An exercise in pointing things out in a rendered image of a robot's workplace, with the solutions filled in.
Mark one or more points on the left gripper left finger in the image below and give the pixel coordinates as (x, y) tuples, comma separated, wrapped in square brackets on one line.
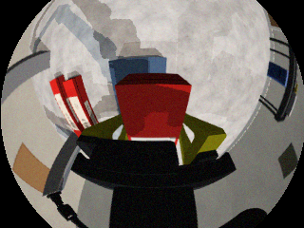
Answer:
[(105, 129)]

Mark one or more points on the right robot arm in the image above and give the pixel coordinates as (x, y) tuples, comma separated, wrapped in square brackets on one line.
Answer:
[(67, 209)]

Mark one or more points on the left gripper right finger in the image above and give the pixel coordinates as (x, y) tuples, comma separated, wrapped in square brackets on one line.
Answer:
[(207, 137)]

